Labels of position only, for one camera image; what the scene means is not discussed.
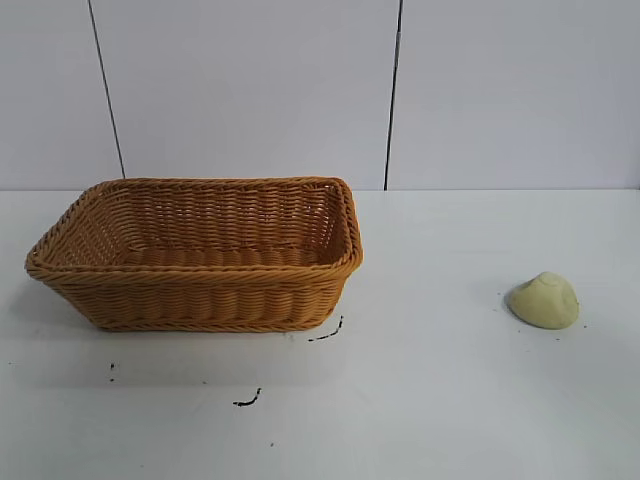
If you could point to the pale yellow egg yolk pastry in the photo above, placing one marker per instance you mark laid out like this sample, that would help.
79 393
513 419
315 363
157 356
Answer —
545 302

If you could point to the brown woven wicker basket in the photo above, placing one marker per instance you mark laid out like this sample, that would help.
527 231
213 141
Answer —
200 295

